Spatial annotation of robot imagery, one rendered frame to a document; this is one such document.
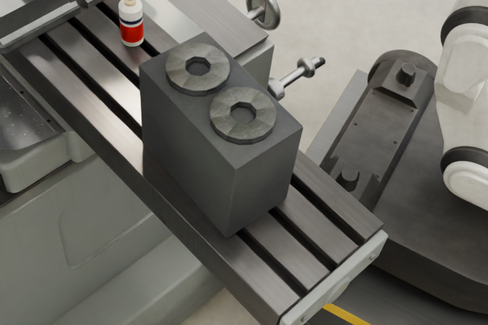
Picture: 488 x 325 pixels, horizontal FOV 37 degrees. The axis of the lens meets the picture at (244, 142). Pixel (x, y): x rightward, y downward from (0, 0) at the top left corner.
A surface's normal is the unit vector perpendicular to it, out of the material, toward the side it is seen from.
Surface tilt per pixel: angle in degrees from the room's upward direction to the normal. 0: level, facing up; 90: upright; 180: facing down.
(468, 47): 90
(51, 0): 90
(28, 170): 90
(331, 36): 0
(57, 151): 90
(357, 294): 0
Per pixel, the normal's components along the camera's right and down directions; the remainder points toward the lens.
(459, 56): -0.48, 0.69
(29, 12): 0.69, 0.61
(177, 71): 0.08, -0.59
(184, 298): 0.65, 0.29
